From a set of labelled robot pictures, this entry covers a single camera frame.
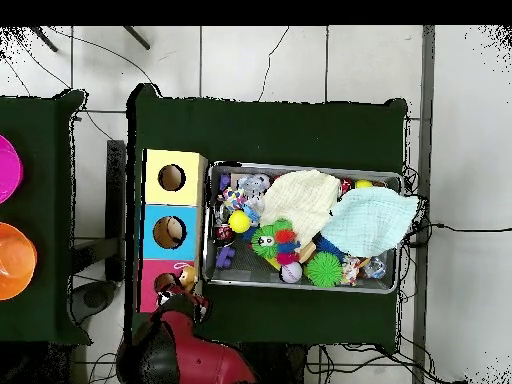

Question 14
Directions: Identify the orange plush toy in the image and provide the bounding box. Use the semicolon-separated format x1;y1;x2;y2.
176;262;200;294

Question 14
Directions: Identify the green spiky rubber ball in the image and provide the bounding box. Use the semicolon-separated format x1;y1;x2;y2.
250;223;282;260
305;251;344;288

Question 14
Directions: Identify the multicolour spiky caterpillar toy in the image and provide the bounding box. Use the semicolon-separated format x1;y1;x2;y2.
272;218;302;266

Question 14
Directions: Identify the clear plastic bottle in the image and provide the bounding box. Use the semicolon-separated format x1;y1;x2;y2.
241;197;266;224

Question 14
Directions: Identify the cream muslin cloth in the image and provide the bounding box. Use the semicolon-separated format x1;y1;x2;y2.
258;168;342;249

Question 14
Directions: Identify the wooden box with three holes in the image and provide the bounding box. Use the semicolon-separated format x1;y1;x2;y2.
137;148;209;315

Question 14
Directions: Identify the purple plastic toy piece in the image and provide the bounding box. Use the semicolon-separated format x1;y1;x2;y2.
215;245;237;269

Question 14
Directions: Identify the yellow tennis-style ball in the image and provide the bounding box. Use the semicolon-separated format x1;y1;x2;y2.
228;209;252;234

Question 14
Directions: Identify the white baseball with red stitching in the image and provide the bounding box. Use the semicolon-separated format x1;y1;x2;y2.
279;261;304;284

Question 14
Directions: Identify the black upright panel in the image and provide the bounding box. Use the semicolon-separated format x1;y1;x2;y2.
105;139;127;281

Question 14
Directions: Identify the dark green table cloth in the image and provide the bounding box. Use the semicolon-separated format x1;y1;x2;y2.
125;82;409;353

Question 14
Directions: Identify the mint green muslin cloth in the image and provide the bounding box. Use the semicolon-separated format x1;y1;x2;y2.
319;186;420;258

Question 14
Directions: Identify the orange plastic bowl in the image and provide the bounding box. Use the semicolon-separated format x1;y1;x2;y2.
0;221;38;301

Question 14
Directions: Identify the pink plastic bowl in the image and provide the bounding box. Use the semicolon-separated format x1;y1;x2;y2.
0;135;24;205

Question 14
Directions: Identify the black tripod leg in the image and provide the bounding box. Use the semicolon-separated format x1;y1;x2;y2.
121;25;151;51
29;25;59;53

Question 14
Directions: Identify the silver wire mesh bin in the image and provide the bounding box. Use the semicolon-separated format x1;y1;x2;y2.
201;160;405;295

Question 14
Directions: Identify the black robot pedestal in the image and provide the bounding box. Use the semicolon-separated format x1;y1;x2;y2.
239;341;309;384

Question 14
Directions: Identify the black floor cable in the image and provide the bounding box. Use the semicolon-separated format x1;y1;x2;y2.
411;222;512;234

